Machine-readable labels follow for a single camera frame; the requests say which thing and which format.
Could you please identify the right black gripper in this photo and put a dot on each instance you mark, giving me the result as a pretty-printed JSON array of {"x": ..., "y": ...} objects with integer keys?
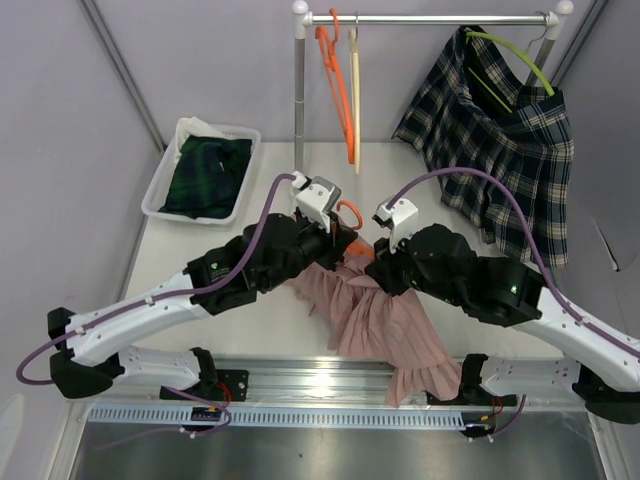
[{"x": 383, "y": 268}]

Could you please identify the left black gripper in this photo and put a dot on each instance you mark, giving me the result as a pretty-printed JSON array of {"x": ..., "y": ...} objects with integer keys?
[{"x": 334, "y": 243}]

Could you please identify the orange hanger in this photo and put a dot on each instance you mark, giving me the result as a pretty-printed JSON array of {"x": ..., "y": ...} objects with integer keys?
[
  {"x": 327, "y": 45},
  {"x": 357, "y": 247}
]

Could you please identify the pink garment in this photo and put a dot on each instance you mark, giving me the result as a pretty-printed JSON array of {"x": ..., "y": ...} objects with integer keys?
[{"x": 365, "y": 322}]

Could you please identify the navy plaid skirt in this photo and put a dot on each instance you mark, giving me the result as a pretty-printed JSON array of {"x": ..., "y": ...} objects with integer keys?
[{"x": 530, "y": 151}]

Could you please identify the green hanger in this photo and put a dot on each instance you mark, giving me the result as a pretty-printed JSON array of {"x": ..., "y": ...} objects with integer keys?
[{"x": 492, "y": 83}]

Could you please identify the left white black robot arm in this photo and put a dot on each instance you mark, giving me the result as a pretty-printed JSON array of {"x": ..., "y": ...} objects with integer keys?
[{"x": 98, "y": 350}]

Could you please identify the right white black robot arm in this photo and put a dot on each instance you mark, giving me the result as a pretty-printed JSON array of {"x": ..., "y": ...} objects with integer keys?
[{"x": 600, "y": 366}]

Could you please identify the cream hanger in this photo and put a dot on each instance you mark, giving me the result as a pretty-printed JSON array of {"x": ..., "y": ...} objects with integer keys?
[{"x": 355, "y": 97}]

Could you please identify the dark green garment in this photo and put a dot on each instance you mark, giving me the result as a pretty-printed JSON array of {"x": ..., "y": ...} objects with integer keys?
[{"x": 207, "y": 178}]

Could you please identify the white plastic basket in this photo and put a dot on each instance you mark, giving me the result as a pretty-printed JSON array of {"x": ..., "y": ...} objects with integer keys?
[{"x": 157, "y": 192}]

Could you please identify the white cloth in basket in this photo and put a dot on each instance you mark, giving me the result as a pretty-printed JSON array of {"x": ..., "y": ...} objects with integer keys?
[{"x": 192, "y": 127}]

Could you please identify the silver clothes rack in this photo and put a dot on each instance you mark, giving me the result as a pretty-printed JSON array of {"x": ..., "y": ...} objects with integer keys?
[{"x": 552, "y": 21}]

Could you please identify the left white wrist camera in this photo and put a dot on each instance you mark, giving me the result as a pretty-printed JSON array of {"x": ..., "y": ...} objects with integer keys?
[{"x": 315, "y": 198}]

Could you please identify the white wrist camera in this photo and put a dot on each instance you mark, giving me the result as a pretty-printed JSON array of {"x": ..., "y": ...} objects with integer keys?
[
  {"x": 315, "y": 198},
  {"x": 402, "y": 220}
]

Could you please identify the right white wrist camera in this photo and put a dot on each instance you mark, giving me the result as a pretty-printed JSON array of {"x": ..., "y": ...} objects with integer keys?
[{"x": 402, "y": 220}]

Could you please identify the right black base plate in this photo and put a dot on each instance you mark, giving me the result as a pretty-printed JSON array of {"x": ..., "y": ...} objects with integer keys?
[{"x": 450, "y": 395}]

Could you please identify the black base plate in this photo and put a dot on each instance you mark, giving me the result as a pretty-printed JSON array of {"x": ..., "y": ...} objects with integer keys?
[
  {"x": 232, "y": 384},
  {"x": 450, "y": 395}
]

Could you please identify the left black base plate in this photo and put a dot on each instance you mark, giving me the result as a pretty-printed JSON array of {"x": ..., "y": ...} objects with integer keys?
[{"x": 232, "y": 384}]

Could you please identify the white slotted cable duct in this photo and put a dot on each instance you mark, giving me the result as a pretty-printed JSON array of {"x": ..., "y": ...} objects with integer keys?
[{"x": 246, "y": 416}]

